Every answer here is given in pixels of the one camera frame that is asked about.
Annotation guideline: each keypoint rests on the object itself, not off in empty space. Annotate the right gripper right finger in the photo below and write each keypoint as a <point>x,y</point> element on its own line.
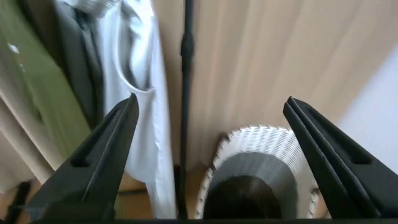
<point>348,174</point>

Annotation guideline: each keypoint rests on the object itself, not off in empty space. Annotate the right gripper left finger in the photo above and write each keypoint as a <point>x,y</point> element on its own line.
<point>102,174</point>

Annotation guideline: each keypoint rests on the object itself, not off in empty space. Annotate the green printed shirt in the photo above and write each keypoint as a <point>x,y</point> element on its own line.
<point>46,93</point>

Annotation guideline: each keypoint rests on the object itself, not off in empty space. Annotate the pale grey garment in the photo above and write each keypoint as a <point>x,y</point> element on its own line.
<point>140,46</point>

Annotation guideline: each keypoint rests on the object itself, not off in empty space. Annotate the white laundry basket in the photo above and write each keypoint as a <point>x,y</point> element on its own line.
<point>264,140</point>

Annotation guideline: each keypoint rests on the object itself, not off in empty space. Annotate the black clothes rack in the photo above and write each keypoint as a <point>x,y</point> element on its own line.
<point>186,77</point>

